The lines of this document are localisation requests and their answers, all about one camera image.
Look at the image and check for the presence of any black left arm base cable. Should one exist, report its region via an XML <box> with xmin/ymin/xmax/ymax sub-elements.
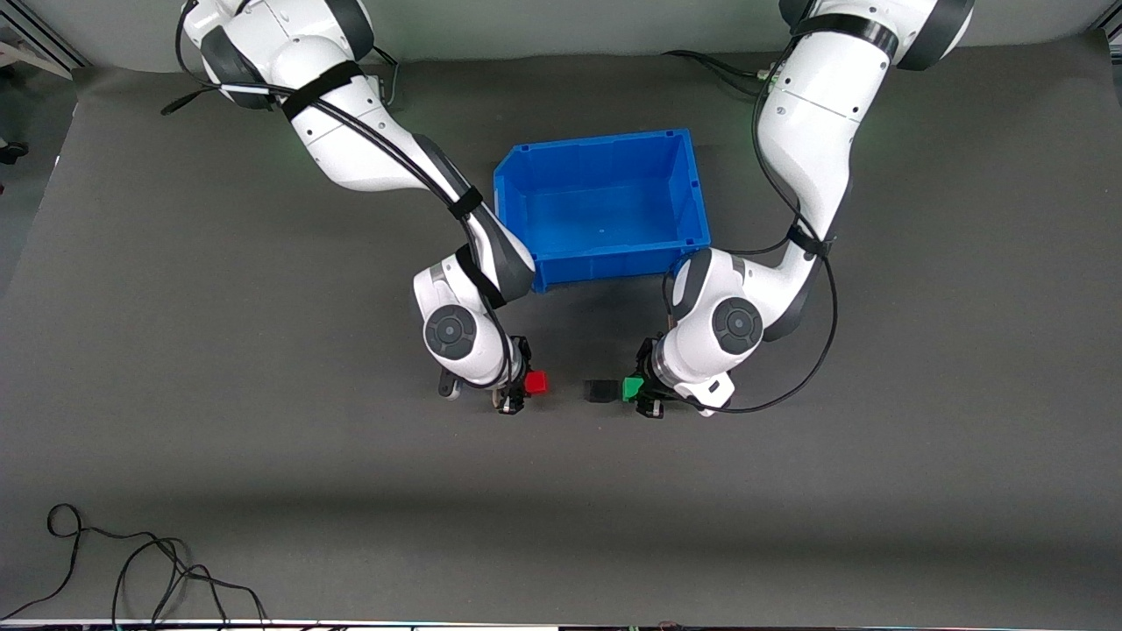
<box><xmin>661</xmin><ymin>49</ymin><xmax>781</xmax><ymax>97</ymax></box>

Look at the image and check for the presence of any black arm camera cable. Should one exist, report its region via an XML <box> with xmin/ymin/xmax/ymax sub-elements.
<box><xmin>664</xmin><ymin>53</ymin><xmax>840</xmax><ymax>415</ymax></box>
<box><xmin>160</xmin><ymin>0</ymin><xmax>520</xmax><ymax>392</ymax></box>

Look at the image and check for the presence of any aluminium frame rail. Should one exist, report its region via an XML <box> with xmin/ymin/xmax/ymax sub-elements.
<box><xmin>0</xmin><ymin>13</ymin><xmax>89</xmax><ymax>80</ymax></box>

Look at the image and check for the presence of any black arm base cable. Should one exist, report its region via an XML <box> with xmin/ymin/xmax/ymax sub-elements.
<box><xmin>661</xmin><ymin>49</ymin><xmax>781</xmax><ymax>97</ymax></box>
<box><xmin>373</xmin><ymin>44</ymin><xmax>401</xmax><ymax>111</ymax></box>

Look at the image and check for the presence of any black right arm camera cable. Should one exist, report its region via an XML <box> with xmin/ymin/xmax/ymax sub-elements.
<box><xmin>160</xmin><ymin>0</ymin><xmax>520</xmax><ymax>392</ymax></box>

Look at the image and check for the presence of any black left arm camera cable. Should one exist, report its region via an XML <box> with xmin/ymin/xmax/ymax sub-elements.
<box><xmin>664</xmin><ymin>53</ymin><xmax>840</xmax><ymax>415</ymax></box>

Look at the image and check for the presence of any blue plastic storage bin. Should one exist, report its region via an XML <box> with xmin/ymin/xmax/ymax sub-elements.
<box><xmin>493</xmin><ymin>129</ymin><xmax>712</xmax><ymax>293</ymax></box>

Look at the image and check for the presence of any loose black cable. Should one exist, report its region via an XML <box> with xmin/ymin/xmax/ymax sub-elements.
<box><xmin>0</xmin><ymin>503</ymin><xmax>269</xmax><ymax>628</ymax></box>

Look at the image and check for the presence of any black right arm base cable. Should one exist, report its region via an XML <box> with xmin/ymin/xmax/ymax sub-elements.
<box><xmin>373</xmin><ymin>44</ymin><xmax>401</xmax><ymax>111</ymax></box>

